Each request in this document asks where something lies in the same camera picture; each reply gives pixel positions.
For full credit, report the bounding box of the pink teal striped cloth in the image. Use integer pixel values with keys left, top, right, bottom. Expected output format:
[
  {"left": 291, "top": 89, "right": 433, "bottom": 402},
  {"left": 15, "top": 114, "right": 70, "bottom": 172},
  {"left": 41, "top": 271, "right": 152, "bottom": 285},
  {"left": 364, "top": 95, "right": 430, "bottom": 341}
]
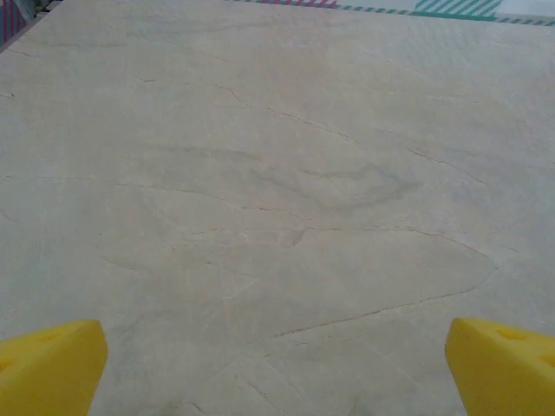
[{"left": 0, "top": 0, "right": 555, "bottom": 49}]

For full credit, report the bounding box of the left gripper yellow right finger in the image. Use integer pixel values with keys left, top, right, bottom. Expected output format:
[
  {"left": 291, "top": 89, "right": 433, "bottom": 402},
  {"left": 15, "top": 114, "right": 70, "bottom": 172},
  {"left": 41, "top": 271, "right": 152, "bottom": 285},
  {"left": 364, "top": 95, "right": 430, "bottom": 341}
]
[{"left": 445, "top": 316, "right": 555, "bottom": 416}]

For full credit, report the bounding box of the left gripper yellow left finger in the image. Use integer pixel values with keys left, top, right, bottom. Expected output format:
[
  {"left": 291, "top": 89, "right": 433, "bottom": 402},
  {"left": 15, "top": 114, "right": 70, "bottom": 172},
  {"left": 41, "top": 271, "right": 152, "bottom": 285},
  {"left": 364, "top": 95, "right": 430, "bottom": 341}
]
[{"left": 0, "top": 319, "right": 109, "bottom": 416}]

